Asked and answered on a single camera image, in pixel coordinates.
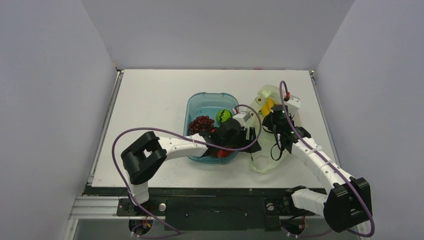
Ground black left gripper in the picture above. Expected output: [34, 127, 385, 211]
[221, 127, 260, 154]

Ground yellow fake fruit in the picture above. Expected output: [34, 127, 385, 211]
[260, 97, 275, 118]

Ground green striped fake watermelon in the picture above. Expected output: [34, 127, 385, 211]
[216, 108, 233, 124]

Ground red yellow fake lychee bunch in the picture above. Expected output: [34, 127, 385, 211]
[216, 150, 232, 159]

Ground light green plastic bag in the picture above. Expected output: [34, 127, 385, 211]
[250, 84, 289, 173]

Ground teal plastic tub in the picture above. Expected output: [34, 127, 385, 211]
[183, 92, 240, 165]

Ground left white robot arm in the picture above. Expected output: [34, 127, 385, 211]
[120, 118, 262, 215]

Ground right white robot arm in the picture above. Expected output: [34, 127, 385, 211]
[263, 104, 373, 233]

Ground red fake grape bunch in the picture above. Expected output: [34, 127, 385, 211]
[188, 115, 215, 135]

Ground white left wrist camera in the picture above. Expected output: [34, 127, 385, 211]
[232, 111, 252, 128]

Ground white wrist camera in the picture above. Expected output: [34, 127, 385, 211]
[284, 94, 301, 118]
[232, 111, 252, 128]

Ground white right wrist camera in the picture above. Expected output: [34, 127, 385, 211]
[284, 94, 301, 118]

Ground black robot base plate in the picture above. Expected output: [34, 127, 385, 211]
[82, 185, 330, 233]

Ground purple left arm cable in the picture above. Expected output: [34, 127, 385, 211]
[111, 104, 263, 239]

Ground aluminium table frame rail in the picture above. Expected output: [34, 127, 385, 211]
[62, 69, 125, 240]

